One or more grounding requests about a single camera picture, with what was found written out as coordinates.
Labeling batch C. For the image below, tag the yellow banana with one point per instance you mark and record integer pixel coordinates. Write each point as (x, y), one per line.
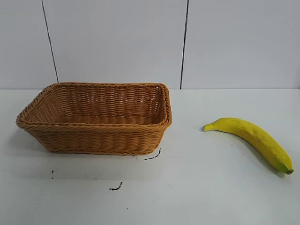
(257, 138)

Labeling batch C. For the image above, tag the brown woven wicker basket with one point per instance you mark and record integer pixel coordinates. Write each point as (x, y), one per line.
(98, 138)

